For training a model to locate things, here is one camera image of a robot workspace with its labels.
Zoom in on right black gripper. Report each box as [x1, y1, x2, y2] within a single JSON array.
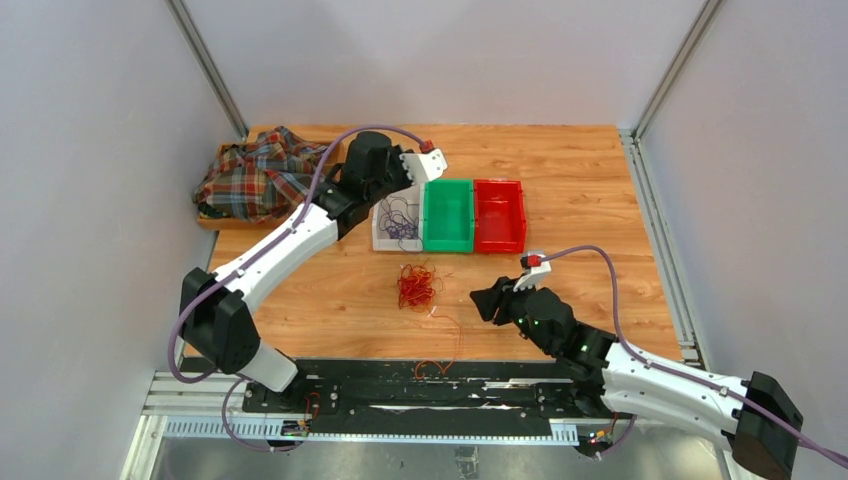
[[471, 273, 556, 355]]

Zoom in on red orange cables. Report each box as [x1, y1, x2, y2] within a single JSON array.
[[396, 263, 445, 313]]

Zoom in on orange cable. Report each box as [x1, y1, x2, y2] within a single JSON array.
[[413, 311, 464, 382]]

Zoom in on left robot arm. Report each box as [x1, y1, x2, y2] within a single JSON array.
[[168, 125, 446, 413]]

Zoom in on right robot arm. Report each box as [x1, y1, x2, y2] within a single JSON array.
[[469, 277, 803, 479]]

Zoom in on white plastic bin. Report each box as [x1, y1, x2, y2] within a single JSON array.
[[371, 186, 424, 253]]

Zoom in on green plastic bin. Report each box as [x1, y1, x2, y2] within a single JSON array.
[[421, 179, 475, 253]]

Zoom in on red plastic bin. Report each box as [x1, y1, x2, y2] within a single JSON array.
[[473, 179, 527, 254]]

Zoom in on plaid shirt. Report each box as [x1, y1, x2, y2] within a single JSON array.
[[192, 125, 342, 229]]

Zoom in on wooden tray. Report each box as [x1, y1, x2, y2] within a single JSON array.
[[196, 140, 346, 232]]

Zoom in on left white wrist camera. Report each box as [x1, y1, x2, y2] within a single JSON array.
[[400, 148, 448, 185]]

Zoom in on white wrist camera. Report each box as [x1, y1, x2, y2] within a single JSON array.
[[400, 148, 448, 185], [513, 250, 551, 292]]

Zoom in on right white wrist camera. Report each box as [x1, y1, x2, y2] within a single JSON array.
[[513, 250, 551, 292]]

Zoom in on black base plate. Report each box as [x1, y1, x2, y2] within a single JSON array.
[[241, 359, 631, 437]]

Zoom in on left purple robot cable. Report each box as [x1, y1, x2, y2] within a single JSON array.
[[165, 124, 435, 455]]

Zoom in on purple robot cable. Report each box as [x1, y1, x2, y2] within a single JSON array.
[[165, 124, 435, 455], [520, 245, 848, 470]]

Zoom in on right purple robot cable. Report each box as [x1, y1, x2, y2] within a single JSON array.
[[520, 245, 848, 470]]

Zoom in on aluminium frame rail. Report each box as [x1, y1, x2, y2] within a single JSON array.
[[143, 358, 749, 449]]

